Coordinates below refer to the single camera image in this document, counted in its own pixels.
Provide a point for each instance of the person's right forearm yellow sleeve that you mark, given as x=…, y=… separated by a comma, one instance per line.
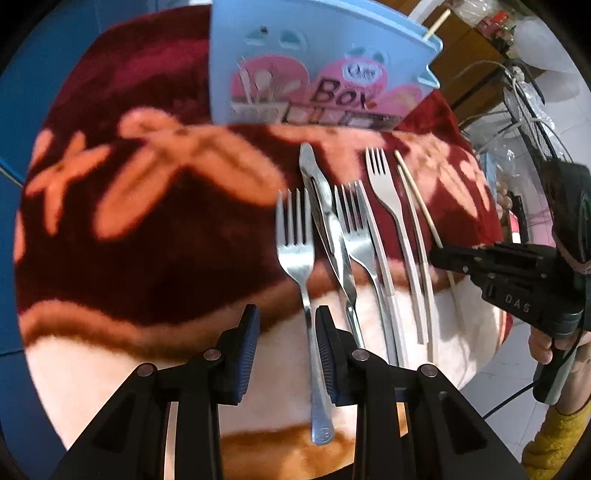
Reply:
x=558, y=443

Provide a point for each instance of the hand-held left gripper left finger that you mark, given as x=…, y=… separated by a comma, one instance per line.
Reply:
x=249, y=355

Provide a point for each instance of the red floral blanket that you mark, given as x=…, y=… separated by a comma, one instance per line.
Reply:
x=161, y=258

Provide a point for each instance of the white plastic fork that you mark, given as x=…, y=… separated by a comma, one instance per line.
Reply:
x=383, y=189

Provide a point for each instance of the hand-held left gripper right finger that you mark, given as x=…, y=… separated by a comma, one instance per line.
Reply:
x=325, y=355

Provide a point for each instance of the steel knife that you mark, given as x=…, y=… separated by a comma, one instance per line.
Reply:
x=308, y=161

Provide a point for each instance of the beige chopstick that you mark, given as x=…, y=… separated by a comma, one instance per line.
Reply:
x=425, y=277

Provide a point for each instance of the light blue utensil box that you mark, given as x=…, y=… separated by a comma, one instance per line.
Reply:
x=332, y=41

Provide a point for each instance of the white plastic bag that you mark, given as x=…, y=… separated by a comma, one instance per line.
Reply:
x=549, y=41

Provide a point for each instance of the clear plastic bag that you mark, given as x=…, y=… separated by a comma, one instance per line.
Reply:
x=512, y=159

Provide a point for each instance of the person's right hand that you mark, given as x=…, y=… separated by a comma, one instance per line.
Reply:
x=541, y=345

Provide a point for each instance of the steel fork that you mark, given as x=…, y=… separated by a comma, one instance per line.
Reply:
x=358, y=244
x=295, y=258

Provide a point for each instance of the wooden chopstick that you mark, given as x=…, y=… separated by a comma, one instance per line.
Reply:
x=420, y=203
x=436, y=25

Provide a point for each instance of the metal chopsticks pair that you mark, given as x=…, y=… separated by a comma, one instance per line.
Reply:
x=385, y=277

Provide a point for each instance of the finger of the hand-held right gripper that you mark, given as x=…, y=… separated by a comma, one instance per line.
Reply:
x=468, y=272
x=457, y=254

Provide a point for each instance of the pile of eggs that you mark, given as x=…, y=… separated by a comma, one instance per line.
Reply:
x=504, y=197

